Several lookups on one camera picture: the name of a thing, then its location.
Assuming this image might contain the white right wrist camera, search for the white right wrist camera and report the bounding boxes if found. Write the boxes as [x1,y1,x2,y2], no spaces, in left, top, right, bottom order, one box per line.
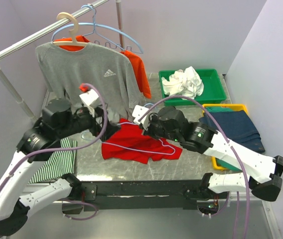
[132,105,152,130]

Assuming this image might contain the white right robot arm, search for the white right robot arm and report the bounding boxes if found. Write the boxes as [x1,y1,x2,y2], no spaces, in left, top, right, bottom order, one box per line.
[132,106,283,202]

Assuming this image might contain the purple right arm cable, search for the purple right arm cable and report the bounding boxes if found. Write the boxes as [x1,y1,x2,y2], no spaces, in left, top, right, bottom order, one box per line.
[136,95,252,239]

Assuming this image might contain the wooden hanger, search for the wooden hanger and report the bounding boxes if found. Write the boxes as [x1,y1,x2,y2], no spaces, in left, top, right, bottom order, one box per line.
[52,12,87,47]

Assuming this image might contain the grey adidas t shirt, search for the grey adidas t shirt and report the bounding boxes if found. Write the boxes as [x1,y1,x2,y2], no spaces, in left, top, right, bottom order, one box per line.
[35,42,142,120]

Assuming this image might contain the blue denim jeans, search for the blue denim jeans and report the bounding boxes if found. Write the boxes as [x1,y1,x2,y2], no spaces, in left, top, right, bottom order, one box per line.
[210,111,265,153]

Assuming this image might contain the red t shirt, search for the red t shirt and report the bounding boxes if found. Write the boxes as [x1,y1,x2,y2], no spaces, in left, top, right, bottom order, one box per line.
[100,118,183,165]

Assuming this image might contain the silver clothes rack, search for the silver clothes rack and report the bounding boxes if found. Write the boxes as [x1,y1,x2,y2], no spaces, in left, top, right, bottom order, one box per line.
[0,0,126,120]

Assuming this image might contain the green white striped cloth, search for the green white striped cloth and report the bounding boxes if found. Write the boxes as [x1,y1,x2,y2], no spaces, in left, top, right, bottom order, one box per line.
[29,150,77,184]

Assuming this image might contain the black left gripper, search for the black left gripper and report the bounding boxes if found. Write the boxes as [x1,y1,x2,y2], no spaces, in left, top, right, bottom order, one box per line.
[55,105,121,142]

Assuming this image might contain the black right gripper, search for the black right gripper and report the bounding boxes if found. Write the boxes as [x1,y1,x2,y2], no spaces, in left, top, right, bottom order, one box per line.
[139,114,181,142]

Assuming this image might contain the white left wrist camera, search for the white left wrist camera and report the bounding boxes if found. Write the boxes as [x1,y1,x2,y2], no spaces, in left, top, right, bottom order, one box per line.
[79,84,101,117]

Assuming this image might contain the orange t shirt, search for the orange t shirt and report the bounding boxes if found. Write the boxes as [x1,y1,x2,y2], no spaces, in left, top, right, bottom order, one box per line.
[55,35,152,99]

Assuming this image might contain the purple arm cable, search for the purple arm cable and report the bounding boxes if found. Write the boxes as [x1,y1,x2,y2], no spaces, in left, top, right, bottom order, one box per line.
[136,95,252,239]
[0,83,108,221]

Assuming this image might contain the light blue wire hanger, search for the light blue wire hanger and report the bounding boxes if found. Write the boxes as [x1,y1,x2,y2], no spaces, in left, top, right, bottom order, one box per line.
[50,21,144,55]

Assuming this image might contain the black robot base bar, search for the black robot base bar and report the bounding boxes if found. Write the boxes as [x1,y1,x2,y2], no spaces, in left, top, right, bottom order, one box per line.
[66,180,228,210]

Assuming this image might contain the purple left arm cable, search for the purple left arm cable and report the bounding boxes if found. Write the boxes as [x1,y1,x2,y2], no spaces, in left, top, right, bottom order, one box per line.
[0,83,108,221]

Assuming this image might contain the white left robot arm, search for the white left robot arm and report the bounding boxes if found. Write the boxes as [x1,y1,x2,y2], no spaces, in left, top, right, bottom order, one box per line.
[0,95,118,238]

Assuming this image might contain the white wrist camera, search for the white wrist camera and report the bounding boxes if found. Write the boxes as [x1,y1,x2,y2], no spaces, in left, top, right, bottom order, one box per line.
[132,105,152,130]
[79,84,101,117]

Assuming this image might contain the white t shirt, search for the white t shirt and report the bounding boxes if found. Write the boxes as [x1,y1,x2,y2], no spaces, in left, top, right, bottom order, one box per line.
[161,66,204,98]

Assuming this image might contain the green plastic bin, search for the green plastic bin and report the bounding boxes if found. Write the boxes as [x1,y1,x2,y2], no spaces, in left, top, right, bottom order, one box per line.
[158,69,226,107]

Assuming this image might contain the yellow plastic bin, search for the yellow plastic bin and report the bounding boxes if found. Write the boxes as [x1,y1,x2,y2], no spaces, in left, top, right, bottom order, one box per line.
[202,104,248,171]

